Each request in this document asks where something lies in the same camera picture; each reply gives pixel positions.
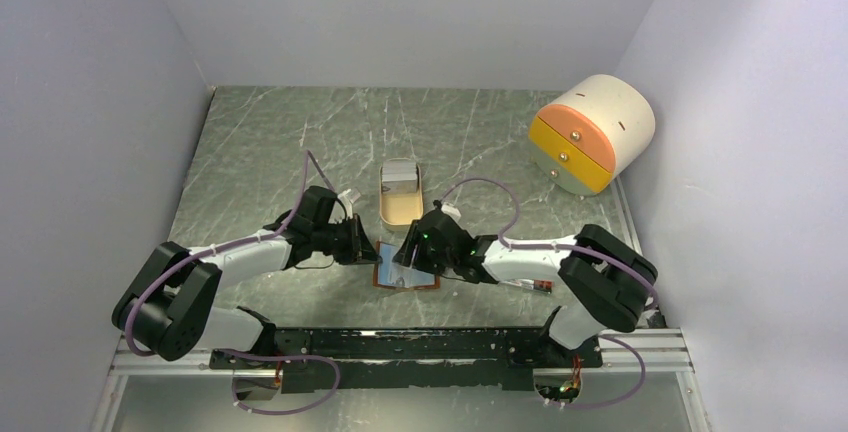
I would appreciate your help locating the stack of credit cards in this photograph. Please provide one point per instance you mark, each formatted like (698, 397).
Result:
(399, 176)

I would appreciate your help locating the pack of coloured markers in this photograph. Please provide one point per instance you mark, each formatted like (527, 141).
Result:
(539, 286)

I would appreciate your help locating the brown leather card holder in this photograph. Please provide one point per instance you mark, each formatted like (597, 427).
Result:
(393, 276)

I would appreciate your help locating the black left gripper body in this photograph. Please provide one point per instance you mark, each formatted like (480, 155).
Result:
(336, 238)

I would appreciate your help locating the beige oval tray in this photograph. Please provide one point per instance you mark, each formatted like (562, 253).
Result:
(397, 211)

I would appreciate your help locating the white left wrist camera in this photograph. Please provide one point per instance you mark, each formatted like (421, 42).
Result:
(348, 198)

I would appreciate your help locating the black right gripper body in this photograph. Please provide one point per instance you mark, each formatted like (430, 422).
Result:
(428, 259)

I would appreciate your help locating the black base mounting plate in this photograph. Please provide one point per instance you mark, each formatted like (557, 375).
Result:
(317, 358)

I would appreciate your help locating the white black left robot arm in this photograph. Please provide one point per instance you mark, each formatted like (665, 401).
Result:
(168, 309)

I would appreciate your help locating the aluminium frame rail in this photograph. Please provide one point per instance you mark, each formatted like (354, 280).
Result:
(642, 350)

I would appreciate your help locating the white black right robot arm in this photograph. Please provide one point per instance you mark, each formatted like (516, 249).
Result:
(611, 282)

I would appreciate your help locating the round pastel drawer cabinet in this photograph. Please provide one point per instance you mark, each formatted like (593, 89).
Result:
(587, 136)

